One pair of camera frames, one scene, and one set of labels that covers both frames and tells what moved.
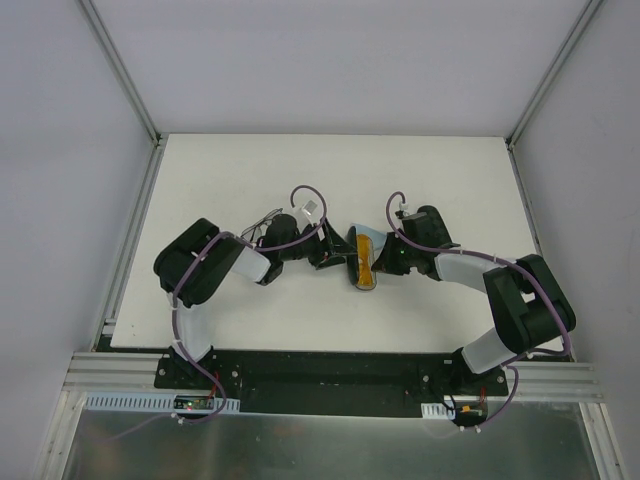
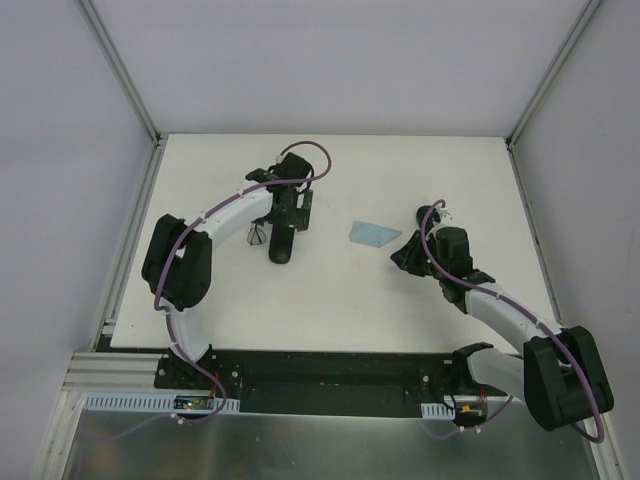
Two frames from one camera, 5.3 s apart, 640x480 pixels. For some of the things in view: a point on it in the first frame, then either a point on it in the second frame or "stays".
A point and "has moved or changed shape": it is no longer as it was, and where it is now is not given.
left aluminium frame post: (122, 71) stays
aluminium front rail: (105, 372) stays
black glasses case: (352, 261) has moved or changed shape
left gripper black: (324, 248) to (291, 216)
